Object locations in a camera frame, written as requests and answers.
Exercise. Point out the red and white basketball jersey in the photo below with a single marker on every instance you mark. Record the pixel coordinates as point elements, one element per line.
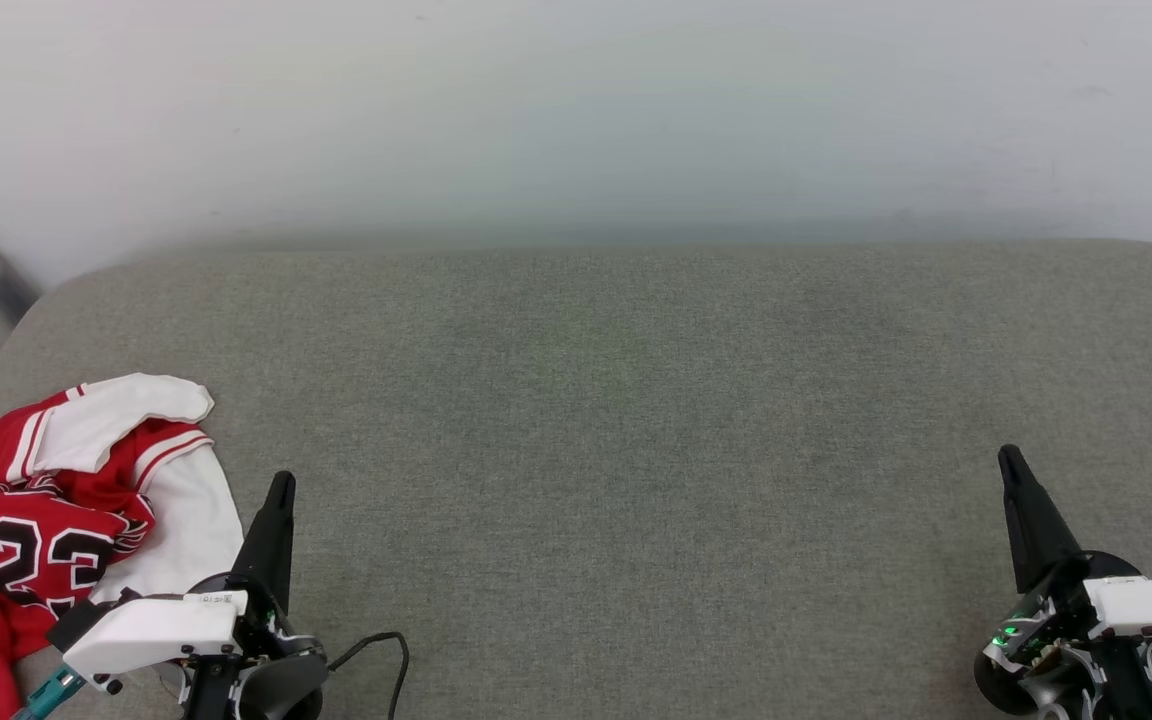
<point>26,540</point>

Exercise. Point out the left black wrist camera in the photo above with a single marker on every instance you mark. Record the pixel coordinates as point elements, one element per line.
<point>86,618</point>

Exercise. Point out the grey fabric sofa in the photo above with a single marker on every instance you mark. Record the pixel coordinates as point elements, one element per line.
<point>636,450</point>

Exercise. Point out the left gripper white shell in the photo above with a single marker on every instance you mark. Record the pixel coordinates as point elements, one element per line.
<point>161,630</point>

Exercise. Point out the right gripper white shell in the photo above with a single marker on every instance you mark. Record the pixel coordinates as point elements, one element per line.
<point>1136,610</point>

